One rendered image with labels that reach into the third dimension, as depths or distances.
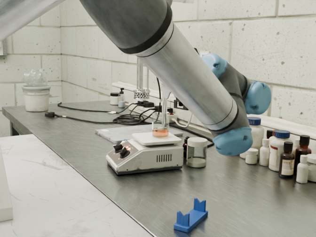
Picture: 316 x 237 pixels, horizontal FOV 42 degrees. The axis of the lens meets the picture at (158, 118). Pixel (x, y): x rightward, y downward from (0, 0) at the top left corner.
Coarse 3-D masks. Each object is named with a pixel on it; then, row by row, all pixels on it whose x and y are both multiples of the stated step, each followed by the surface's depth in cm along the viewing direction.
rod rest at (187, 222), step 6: (198, 204) 87; (204, 204) 87; (192, 210) 88; (198, 210) 88; (204, 210) 87; (180, 216) 81; (186, 216) 80; (192, 216) 85; (198, 216) 85; (204, 216) 86; (180, 222) 81; (186, 222) 80; (192, 222) 82; (198, 222) 84; (174, 228) 81; (180, 228) 80; (186, 228) 80; (192, 228) 81
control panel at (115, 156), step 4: (124, 144) 122; (128, 144) 121; (132, 148) 117; (112, 152) 121; (132, 152) 114; (112, 156) 119; (116, 156) 117; (128, 156) 113; (116, 160) 115; (120, 160) 113
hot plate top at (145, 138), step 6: (150, 132) 126; (138, 138) 118; (144, 138) 118; (150, 138) 118; (156, 138) 118; (162, 138) 118; (168, 138) 119; (174, 138) 119; (144, 144) 114; (150, 144) 114; (156, 144) 115
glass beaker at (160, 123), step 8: (152, 112) 118; (160, 112) 122; (168, 112) 121; (152, 120) 119; (160, 120) 117; (168, 120) 119; (152, 128) 119; (160, 128) 117; (168, 128) 119; (152, 136) 119; (160, 136) 118
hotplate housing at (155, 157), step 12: (132, 144) 119; (168, 144) 118; (108, 156) 121; (132, 156) 113; (144, 156) 113; (156, 156) 115; (168, 156) 116; (180, 156) 117; (120, 168) 112; (132, 168) 113; (144, 168) 114; (156, 168) 116; (168, 168) 117; (180, 168) 118
